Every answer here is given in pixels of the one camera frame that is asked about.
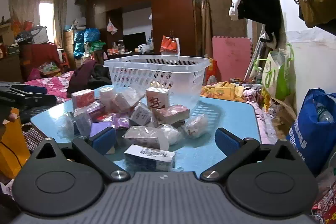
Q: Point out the white handbag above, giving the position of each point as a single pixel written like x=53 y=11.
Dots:
x=40 y=35

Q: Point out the beige lace curtain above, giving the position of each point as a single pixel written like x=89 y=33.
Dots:
x=60 y=16
x=22 y=7

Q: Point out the blue white barcode box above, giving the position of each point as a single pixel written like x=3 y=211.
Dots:
x=149 y=161

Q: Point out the red patterned box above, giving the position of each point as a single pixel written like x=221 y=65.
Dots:
x=172 y=113

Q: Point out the yellow printed blanket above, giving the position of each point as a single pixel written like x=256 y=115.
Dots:
x=220 y=91

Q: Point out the black monitor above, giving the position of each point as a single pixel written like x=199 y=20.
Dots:
x=134 y=40

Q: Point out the black hanging garment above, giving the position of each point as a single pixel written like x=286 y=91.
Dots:
x=262 y=8

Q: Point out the red yellow bag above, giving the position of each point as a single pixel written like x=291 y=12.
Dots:
x=211 y=69

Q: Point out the brown wooden wardrobe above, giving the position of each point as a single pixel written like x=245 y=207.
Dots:
x=170 y=3

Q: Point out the yellow paper bag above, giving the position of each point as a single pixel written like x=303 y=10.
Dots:
x=11 y=153

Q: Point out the white red box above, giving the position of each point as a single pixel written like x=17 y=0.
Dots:
x=157 y=99

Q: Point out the pink white box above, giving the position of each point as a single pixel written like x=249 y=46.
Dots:
x=82 y=98

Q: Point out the pink packet in clear wrap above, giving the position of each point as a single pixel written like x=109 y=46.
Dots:
x=124 y=102

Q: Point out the red cloth covered cabinet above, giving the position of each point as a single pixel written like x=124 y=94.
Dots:
x=39 y=54

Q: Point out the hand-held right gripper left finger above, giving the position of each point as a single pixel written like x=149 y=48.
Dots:
x=103 y=139

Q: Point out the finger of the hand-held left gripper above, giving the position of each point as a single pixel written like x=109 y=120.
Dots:
x=31 y=102
x=35 y=89

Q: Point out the orange white hanging bag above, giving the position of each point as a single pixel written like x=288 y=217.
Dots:
x=169 y=45

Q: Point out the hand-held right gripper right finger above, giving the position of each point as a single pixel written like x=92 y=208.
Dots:
x=226 y=139

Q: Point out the blue shopping bag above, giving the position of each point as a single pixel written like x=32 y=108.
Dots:
x=309 y=134

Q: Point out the white plastic basket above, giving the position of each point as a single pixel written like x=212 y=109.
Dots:
x=183 y=82

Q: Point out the person's left hand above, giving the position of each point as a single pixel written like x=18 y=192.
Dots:
x=11 y=118

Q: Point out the clear plastic bottle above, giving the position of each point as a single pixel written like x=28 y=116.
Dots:
x=324 y=115

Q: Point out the dark packet in clear bag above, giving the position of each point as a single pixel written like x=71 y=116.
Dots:
x=82 y=121

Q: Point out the pink floral bed sheet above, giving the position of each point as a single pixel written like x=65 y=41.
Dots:
x=265 y=113

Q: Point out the purple box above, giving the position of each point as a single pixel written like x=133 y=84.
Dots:
x=99 y=127

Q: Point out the white soft packet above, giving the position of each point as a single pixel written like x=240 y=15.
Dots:
x=174 y=133

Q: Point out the white patterned wrapped packet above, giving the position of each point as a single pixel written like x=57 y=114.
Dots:
x=195 y=125

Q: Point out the red printed packet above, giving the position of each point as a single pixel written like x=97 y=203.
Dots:
x=326 y=205

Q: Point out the pink foam mat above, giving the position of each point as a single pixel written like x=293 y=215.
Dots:
x=231 y=58

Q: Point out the large clear wrapped packet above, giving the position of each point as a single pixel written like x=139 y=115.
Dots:
x=144 y=136

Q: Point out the green white shopping bag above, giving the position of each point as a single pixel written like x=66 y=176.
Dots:
x=281 y=77

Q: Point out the brown wooden door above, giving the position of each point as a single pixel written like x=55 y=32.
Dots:
x=225 y=8

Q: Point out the clear plastic packet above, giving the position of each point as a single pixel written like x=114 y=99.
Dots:
x=65 y=127

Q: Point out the brown cardboard box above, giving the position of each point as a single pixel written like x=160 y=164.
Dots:
x=68 y=43

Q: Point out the white roll packet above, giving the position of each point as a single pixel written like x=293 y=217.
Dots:
x=107 y=95

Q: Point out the checkered cloth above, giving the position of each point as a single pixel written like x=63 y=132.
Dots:
x=32 y=138

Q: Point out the pink floral blanket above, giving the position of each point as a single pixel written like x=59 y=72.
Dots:
x=55 y=85

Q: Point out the purple packet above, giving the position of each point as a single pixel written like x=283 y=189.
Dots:
x=120 y=119

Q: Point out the blue patterned bag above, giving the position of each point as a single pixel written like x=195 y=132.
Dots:
x=92 y=35
x=78 y=43

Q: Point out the dark purple garment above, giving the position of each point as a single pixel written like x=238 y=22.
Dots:
x=84 y=74

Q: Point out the grey box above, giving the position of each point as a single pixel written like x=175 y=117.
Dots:
x=141 y=115

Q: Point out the white pink plastic bag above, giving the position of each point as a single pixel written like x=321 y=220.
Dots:
x=111 y=26

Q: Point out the window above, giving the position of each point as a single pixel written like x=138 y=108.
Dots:
x=47 y=19

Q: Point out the green packet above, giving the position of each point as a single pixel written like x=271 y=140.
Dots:
x=97 y=45

